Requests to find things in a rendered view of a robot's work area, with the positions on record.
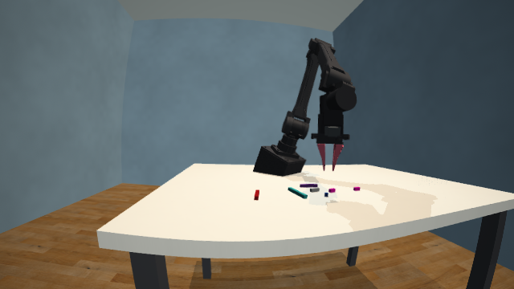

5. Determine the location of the turquoise rod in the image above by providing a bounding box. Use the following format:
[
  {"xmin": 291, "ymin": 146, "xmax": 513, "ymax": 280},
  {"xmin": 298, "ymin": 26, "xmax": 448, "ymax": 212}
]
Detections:
[{"xmin": 288, "ymin": 187, "xmax": 308, "ymax": 199}]

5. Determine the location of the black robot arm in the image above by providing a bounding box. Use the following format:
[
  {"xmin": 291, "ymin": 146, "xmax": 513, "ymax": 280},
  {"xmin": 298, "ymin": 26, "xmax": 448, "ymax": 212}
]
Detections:
[{"xmin": 271, "ymin": 38, "xmax": 357, "ymax": 159}]

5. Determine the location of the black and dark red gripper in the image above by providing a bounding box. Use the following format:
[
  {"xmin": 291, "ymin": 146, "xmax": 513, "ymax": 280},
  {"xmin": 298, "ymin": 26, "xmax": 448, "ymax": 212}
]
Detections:
[{"xmin": 311, "ymin": 133, "xmax": 349, "ymax": 171}]

